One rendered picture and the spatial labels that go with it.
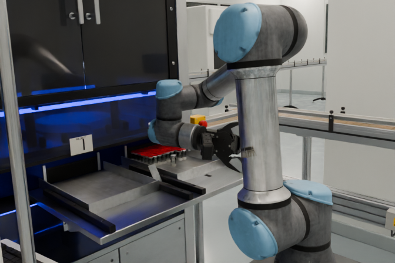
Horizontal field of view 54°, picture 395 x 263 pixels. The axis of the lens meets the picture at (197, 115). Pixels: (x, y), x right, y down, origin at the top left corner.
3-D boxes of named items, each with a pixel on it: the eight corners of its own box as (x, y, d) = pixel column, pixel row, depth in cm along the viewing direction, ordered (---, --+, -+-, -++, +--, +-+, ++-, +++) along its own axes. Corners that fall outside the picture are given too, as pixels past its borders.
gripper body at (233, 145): (244, 127, 109) (206, 121, 114) (233, 132, 101) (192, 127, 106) (243, 153, 110) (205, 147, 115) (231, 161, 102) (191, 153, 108)
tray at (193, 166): (121, 164, 158) (120, 156, 157) (169, 151, 176) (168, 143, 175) (177, 183, 134) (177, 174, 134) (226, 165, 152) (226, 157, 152)
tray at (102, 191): (39, 187, 134) (37, 178, 134) (104, 169, 152) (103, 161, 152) (89, 215, 111) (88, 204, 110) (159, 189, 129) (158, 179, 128)
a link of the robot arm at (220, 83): (318, -4, 88) (206, 82, 127) (286, -7, 82) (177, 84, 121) (337, 41, 86) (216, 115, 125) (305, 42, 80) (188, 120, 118)
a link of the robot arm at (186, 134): (178, 125, 108) (177, 152, 110) (193, 127, 106) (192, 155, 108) (191, 120, 115) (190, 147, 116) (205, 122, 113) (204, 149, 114)
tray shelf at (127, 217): (25, 197, 131) (24, 192, 131) (177, 152, 180) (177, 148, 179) (100, 245, 98) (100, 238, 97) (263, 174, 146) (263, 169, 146)
